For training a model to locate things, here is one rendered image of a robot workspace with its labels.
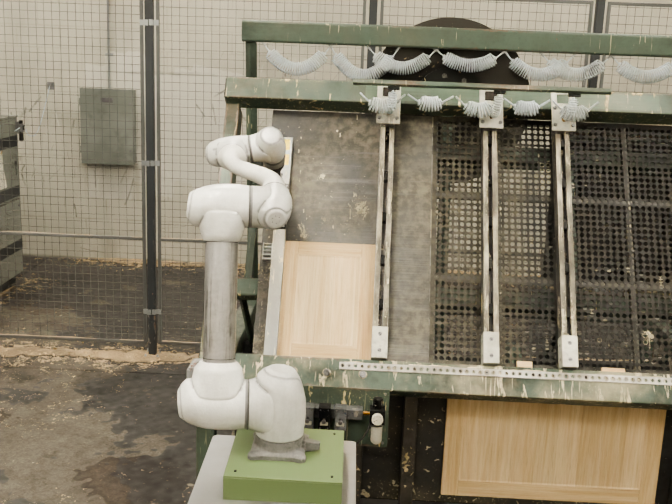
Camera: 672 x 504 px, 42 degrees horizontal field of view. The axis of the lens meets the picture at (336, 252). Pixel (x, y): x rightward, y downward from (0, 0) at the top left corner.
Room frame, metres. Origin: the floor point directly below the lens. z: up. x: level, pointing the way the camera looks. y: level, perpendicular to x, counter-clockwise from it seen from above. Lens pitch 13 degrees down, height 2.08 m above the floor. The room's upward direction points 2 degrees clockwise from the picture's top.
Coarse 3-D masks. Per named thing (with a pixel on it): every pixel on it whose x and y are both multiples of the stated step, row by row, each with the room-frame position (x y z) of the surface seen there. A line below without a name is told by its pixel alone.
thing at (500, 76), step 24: (432, 24) 4.31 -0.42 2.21; (456, 24) 4.31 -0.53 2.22; (480, 24) 4.31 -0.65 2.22; (408, 48) 4.32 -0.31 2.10; (384, 72) 4.32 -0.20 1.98; (432, 72) 4.31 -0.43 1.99; (456, 72) 4.30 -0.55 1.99; (480, 72) 4.31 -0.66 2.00; (504, 72) 4.30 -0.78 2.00; (456, 144) 4.31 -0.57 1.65; (480, 144) 4.31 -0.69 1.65; (456, 168) 4.31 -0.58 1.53; (480, 168) 4.31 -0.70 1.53
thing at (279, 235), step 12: (288, 168) 3.68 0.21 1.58; (288, 180) 3.65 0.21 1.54; (276, 240) 3.51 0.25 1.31; (276, 252) 3.48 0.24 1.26; (276, 264) 3.46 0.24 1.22; (276, 276) 3.43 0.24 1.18; (276, 288) 3.40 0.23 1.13; (276, 300) 3.37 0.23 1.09; (276, 312) 3.35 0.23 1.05; (276, 324) 3.32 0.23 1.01; (276, 336) 3.30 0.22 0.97; (264, 348) 3.27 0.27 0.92; (276, 348) 3.27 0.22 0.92
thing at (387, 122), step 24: (384, 96) 3.79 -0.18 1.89; (384, 120) 3.72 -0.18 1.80; (384, 144) 3.70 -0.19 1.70; (384, 168) 3.68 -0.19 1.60; (384, 192) 3.63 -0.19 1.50; (384, 216) 3.54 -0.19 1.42; (384, 240) 3.51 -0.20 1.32; (384, 264) 3.43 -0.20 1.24; (384, 288) 3.37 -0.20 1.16; (384, 312) 3.31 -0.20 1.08; (384, 336) 3.26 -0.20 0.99; (384, 360) 3.26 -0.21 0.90
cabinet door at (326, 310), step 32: (288, 256) 3.50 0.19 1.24; (320, 256) 3.50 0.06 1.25; (352, 256) 3.49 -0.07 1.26; (288, 288) 3.42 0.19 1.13; (320, 288) 3.43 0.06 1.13; (352, 288) 3.42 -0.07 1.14; (288, 320) 3.35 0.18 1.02; (320, 320) 3.35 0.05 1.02; (352, 320) 3.35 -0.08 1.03; (288, 352) 3.28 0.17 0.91; (320, 352) 3.28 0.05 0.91; (352, 352) 3.28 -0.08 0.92
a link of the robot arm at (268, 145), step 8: (264, 128) 3.19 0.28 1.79; (272, 128) 3.19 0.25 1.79; (248, 136) 3.23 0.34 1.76; (256, 136) 3.22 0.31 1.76; (264, 136) 3.17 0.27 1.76; (272, 136) 3.17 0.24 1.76; (280, 136) 3.19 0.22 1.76; (256, 144) 3.20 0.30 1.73; (264, 144) 3.16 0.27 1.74; (272, 144) 3.16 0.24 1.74; (280, 144) 3.18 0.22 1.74; (256, 152) 3.19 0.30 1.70; (264, 152) 3.19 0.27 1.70; (272, 152) 3.18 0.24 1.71; (280, 152) 3.21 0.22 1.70; (256, 160) 3.22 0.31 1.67; (264, 160) 3.22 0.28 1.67; (272, 160) 3.23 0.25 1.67; (280, 160) 3.28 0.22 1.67
